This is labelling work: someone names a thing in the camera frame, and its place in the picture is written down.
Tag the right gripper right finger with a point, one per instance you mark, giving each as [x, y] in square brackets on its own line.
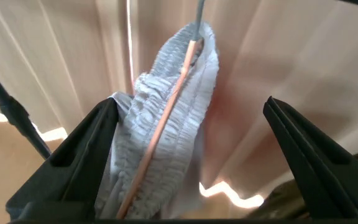
[322, 174]

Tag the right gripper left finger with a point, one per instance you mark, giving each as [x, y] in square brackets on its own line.
[73, 174]

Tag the pink clothes hanger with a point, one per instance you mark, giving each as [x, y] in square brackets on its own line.
[166, 112]

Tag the pale blue-grey garment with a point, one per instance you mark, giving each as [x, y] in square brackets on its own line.
[185, 124]

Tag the beige curtain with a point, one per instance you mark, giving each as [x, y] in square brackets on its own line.
[291, 62]

